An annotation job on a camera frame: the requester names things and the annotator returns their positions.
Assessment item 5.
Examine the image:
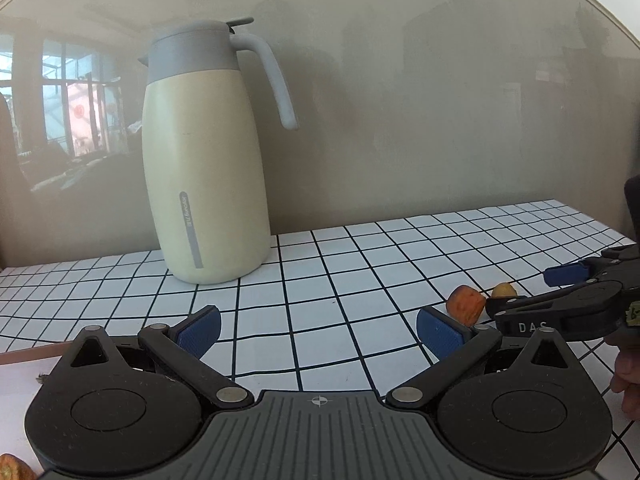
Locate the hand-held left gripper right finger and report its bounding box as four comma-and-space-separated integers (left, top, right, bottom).
385, 306, 586, 409

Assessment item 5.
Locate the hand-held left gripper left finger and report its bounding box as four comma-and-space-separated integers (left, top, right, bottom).
52, 305, 254, 409

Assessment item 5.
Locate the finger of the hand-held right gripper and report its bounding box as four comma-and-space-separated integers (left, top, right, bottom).
544, 245, 640, 287
486, 280, 625, 319

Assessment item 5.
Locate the carrot piece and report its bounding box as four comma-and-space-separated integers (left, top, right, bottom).
446, 285, 486, 325

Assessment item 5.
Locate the large orange carrot chunk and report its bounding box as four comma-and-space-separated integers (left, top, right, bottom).
0, 453, 39, 480

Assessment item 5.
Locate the person's right hand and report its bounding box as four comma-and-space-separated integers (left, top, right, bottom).
610, 341, 640, 422

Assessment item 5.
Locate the white checked tablecloth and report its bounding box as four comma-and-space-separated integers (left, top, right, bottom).
0, 199, 640, 480

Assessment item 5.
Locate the cream thermos jug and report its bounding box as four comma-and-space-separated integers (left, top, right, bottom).
137, 16, 300, 285

